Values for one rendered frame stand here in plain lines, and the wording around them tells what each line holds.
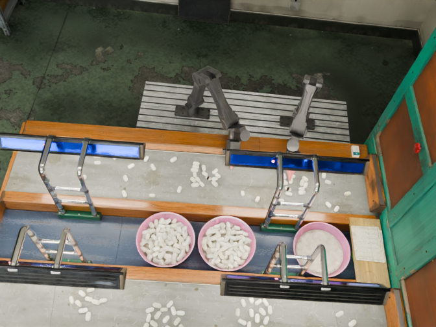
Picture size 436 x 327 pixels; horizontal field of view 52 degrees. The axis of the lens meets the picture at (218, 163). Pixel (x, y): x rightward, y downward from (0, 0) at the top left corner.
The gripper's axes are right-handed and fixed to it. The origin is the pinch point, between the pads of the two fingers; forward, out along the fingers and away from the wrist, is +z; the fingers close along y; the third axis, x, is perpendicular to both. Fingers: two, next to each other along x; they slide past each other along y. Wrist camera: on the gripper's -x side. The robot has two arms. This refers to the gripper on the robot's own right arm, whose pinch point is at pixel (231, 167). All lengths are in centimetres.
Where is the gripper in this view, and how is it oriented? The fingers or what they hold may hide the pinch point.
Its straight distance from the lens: 228.0
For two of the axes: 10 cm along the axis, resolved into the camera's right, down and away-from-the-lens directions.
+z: -0.7, 9.9, 1.5
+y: 10.0, 0.7, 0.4
